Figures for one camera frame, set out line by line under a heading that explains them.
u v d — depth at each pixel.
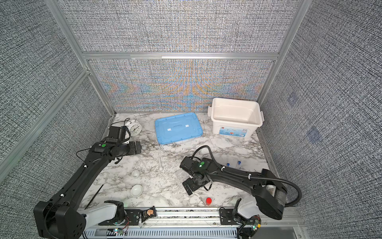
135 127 1.02
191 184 0.70
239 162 0.92
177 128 1.11
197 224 0.73
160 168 0.90
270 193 0.41
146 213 0.73
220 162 0.54
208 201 0.77
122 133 0.64
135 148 0.73
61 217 0.38
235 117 1.14
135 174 0.86
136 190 0.81
